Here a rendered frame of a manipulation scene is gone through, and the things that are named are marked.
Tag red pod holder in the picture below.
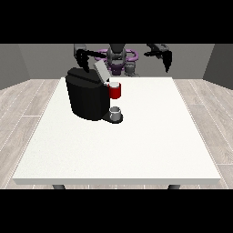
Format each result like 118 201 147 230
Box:
107 81 123 100

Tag black coffee machine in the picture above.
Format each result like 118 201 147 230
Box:
65 66 124 124

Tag pale grey machine lid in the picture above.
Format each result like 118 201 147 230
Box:
93 60 111 84

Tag small grey cup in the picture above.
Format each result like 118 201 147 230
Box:
109 106 123 121

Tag grey robot trunk purple rings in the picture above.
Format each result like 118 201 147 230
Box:
96 44 140 77

